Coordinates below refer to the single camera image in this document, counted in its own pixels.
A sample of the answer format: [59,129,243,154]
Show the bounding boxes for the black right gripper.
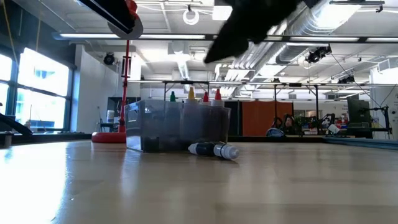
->
[203,0,312,65]

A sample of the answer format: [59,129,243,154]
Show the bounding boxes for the orange-tipped food coloring bottle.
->
[211,88,226,108]

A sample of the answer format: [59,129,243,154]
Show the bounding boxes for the yellow-tipped food coloring bottle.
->
[185,86,198,105]

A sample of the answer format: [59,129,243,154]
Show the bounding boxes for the grey label small dropper bottle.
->
[213,142,241,161]

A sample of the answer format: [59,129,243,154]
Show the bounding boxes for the grey translucent plastic bin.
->
[125,98,232,154]

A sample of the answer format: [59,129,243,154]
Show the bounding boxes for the long ceiling light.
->
[365,37,398,43]
[289,36,361,42]
[58,32,206,40]

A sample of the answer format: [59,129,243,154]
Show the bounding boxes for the orange room partition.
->
[241,101,294,136]

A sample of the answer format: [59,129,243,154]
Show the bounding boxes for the person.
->
[280,113,297,136]

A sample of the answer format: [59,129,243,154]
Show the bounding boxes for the blue grey dome object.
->
[266,127,285,138]

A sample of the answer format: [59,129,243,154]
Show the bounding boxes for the black benchtop robot arms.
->
[269,111,341,135]

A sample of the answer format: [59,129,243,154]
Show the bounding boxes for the black monitor on stand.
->
[346,98,393,139]

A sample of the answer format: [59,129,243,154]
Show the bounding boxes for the red desk lamp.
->
[91,0,144,144]

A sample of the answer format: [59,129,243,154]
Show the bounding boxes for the large window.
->
[0,47,74,133]

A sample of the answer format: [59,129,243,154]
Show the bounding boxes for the white coiled cable ring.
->
[182,8,201,26]

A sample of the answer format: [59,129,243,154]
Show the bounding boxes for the black metal station frame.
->
[161,80,321,136]

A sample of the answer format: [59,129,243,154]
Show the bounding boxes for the silver ventilation duct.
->
[231,0,363,88]

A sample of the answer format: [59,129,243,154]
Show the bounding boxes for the black ceiling camera rig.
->
[305,45,333,64]
[337,74,356,85]

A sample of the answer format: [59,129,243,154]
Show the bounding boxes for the black round wall fan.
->
[103,52,116,66]

